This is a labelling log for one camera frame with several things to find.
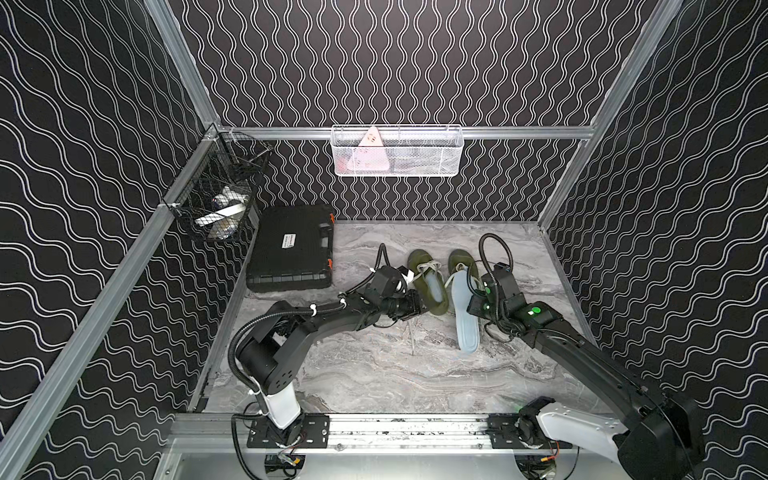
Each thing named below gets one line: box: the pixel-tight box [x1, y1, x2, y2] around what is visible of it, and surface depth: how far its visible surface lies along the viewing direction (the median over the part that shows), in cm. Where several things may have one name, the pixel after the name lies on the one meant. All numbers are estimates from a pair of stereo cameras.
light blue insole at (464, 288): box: [451, 266, 480, 353], surface depth 83 cm
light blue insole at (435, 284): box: [425, 271, 443, 303], surface depth 100 cm
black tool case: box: [246, 205, 335, 293], surface depth 105 cm
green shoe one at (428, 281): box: [407, 249, 449, 315], surface depth 100 cm
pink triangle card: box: [347, 126, 390, 171], surface depth 92 cm
